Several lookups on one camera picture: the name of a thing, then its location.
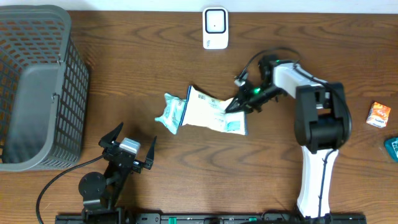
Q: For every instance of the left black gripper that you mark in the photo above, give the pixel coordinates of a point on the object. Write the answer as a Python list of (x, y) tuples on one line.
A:
[(149, 160)]

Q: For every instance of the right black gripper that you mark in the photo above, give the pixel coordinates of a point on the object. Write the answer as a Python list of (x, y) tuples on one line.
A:
[(241, 100)]

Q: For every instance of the cream snack bag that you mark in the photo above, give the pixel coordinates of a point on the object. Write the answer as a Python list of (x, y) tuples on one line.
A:
[(205, 111)]

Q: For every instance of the teal snack packet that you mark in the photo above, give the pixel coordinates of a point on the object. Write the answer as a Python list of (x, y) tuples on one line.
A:
[(173, 113)]

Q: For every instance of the orange tissue pack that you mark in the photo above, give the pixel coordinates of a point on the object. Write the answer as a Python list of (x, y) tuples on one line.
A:
[(378, 115)]

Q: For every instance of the blue mouthwash bottle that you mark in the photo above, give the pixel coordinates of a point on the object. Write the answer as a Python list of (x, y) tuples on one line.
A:
[(391, 148)]

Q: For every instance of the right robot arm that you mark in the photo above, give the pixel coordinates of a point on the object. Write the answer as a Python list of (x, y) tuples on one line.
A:
[(322, 125)]

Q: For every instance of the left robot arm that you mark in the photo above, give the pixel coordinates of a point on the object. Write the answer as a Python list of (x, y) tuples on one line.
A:
[(100, 192)]

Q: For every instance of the white barcode scanner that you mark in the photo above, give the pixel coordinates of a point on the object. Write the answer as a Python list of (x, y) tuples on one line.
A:
[(215, 28)]

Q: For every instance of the grey plastic mesh basket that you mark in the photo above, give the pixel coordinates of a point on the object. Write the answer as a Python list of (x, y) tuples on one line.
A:
[(44, 90)]

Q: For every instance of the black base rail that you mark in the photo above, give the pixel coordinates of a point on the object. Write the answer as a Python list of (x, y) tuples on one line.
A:
[(211, 218)]

